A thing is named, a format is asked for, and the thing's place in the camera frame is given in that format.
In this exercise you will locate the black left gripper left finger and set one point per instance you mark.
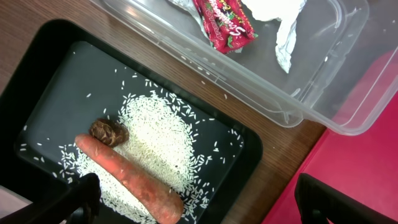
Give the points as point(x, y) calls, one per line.
point(79, 203)

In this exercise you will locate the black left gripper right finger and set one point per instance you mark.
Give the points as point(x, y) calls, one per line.
point(319, 203)

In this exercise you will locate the orange carrot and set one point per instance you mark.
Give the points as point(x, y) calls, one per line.
point(164, 204)

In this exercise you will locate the white rice pile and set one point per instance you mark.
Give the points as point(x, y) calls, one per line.
point(185, 148)

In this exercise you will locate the white tissue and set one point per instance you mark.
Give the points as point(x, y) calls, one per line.
point(286, 12)

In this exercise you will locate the red snack wrapper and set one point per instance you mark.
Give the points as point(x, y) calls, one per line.
point(225, 24)

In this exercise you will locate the black waste tray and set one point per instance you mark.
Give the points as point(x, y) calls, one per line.
point(62, 46)

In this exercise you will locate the red plastic tray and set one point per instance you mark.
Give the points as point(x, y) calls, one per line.
point(363, 167)

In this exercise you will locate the brown chestnut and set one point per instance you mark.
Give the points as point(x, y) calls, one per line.
point(109, 132)

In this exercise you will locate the clear plastic bin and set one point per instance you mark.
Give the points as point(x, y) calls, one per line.
point(336, 43)

